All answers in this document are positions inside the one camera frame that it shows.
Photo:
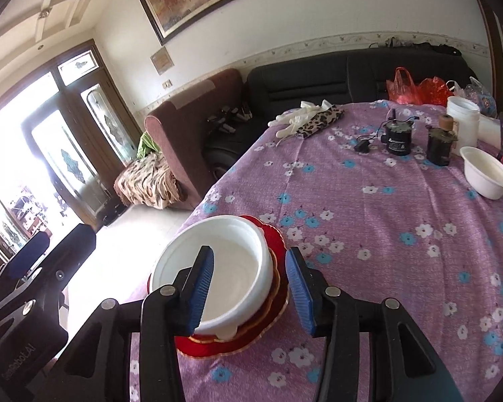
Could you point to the leopard print pouch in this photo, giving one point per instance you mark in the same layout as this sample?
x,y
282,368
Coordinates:
x,y
322,123

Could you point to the black air pump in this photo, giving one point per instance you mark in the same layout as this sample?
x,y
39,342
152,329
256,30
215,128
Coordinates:
x,y
398,138

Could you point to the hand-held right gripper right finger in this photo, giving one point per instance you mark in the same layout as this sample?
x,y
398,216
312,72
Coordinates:
x,y
299,293

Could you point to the white foam bowl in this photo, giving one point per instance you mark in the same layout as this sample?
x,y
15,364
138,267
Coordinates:
x,y
488,173
230,276

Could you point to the wooden cabinet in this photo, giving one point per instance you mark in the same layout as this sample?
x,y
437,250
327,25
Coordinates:
x,y
492,29

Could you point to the black sofa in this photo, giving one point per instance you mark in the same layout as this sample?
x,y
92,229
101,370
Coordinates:
x,y
302,79

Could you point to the red scalloped plate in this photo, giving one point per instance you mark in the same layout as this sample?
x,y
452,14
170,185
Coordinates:
x,y
260,335

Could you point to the dark glass jar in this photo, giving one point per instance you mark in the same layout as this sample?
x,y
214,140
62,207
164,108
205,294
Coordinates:
x,y
440,148

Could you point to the white plastic jar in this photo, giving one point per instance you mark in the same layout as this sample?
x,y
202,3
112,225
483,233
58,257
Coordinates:
x,y
465,121

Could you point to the clear plastic bag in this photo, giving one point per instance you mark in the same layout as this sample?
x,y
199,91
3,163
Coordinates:
x,y
478,96

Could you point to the brown patterned blanket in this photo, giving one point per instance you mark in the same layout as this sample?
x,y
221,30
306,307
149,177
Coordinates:
x,y
146,180

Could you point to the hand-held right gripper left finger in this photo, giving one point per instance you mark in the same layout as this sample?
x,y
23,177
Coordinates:
x,y
203,293

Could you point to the red plastic bag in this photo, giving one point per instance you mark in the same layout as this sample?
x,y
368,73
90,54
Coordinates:
x,y
419,90

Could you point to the remote controls on sofa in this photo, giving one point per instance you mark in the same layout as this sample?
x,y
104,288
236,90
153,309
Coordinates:
x,y
230,119

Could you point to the white gloves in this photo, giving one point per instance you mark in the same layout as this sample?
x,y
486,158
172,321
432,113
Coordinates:
x,y
297,119

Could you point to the wooden glass door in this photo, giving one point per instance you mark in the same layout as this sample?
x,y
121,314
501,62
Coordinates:
x,y
100,134

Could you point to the green cloth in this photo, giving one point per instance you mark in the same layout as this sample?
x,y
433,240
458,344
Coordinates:
x,y
146,144

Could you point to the wall switch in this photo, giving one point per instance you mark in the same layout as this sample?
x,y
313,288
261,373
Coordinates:
x,y
167,83

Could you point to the small black adapter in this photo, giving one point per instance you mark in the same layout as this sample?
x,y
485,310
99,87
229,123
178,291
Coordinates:
x,y
362,144

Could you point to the brown armchair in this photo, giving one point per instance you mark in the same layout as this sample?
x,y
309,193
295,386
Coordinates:
x,y
193,121

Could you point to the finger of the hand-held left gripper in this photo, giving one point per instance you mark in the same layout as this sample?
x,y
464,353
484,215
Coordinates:
x,y
29,253
73,251

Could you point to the small framed plaque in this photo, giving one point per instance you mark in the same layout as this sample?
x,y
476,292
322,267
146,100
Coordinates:
x,y
162,59

